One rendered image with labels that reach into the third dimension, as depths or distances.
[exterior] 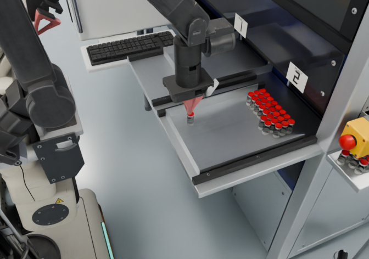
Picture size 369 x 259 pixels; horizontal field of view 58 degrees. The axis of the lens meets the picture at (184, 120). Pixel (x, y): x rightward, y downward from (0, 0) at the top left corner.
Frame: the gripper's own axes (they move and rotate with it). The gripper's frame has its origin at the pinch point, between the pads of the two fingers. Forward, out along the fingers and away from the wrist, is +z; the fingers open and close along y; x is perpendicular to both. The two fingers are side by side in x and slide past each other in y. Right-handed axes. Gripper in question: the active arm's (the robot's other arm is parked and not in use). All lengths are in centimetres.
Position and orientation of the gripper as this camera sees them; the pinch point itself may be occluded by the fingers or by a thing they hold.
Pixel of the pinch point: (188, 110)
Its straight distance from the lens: 80.8
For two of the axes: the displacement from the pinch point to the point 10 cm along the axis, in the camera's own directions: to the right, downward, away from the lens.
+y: 9.2, -2.8, 2.6
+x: -3.9, -6.4, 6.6
